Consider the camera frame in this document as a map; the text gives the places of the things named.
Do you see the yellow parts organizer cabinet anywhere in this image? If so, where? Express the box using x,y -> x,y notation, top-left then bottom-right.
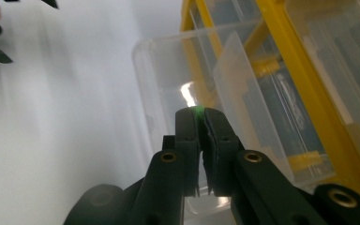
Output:
179,0 -> 360,207

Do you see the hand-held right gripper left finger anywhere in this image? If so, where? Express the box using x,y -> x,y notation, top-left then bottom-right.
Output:
162,107 -> 201,198

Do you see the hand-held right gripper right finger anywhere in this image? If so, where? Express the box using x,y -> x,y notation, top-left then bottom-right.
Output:
202,107 -> 245,197

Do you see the clear plastic organizer drawer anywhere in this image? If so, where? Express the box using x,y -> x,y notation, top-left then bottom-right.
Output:
131,21 -> 337,225

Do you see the set of clear cabinet drawers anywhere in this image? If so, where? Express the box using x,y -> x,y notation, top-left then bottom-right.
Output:
188,0 -> 360,168

